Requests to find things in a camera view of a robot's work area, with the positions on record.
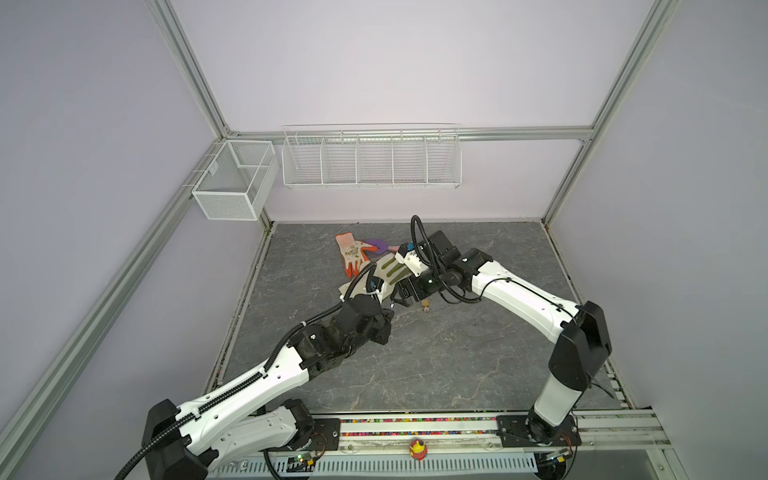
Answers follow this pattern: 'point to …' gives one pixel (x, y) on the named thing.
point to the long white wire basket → (372, 155)
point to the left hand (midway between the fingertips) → (389, 317)
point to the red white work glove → (353, 253)
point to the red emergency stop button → (418, 449)
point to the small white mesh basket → (238, 181)
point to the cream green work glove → (386, 268)
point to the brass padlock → (425, 305)
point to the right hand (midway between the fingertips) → (403, 293)
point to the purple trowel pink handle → (382, 245)
